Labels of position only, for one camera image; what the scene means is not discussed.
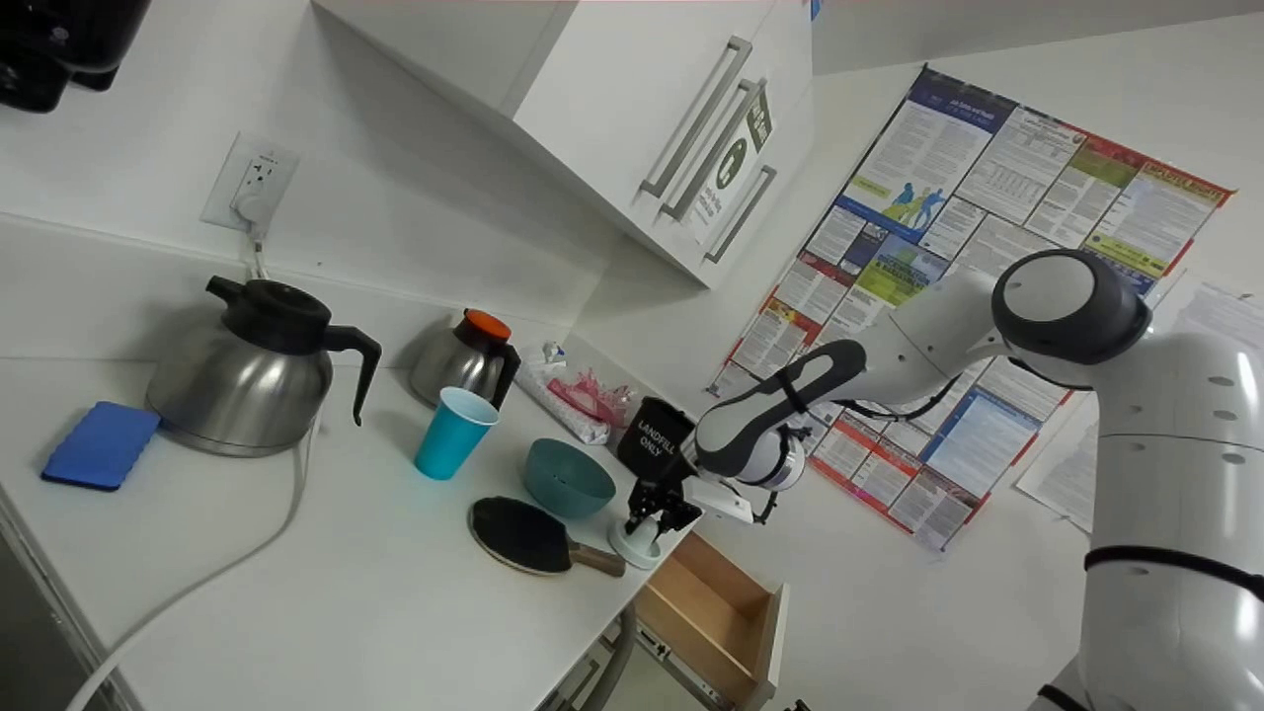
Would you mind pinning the blue plastic cup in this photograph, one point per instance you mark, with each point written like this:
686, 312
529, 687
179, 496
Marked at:
450, 435

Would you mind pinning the wooden drawer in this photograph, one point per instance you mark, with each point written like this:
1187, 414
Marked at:
712, 617

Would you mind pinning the steel carafe black lid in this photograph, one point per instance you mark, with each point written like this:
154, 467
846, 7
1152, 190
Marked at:
242, 379

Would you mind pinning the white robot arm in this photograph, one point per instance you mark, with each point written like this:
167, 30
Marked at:
1187, 460

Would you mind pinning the steel carafe orange lid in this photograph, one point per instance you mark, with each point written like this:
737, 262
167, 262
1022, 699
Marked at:
455, 362

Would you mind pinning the black ping pong paddle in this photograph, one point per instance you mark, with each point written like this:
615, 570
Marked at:
520, 535

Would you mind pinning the blue sponge pad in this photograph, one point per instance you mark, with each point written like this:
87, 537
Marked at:
99, 443

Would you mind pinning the green cabinet sticker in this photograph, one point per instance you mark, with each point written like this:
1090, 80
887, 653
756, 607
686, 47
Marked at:
737, 154

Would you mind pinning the white wall power outlet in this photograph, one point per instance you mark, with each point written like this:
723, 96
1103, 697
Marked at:
255, 177

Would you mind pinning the white paper sheet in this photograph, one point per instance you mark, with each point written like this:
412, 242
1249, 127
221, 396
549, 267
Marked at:
1060, 476

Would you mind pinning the white wall cabinet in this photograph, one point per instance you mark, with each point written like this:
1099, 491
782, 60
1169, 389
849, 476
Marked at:
592, 90

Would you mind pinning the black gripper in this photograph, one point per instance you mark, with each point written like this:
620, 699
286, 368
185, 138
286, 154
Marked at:
653, 438

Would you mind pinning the clear bag pink contents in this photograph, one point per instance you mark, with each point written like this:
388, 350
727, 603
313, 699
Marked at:
587, 393

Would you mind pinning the colourful wall poster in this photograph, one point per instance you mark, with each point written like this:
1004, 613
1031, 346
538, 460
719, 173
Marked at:
949, 181

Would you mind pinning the teal bowl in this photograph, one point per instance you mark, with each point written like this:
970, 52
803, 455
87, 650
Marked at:
566, 476

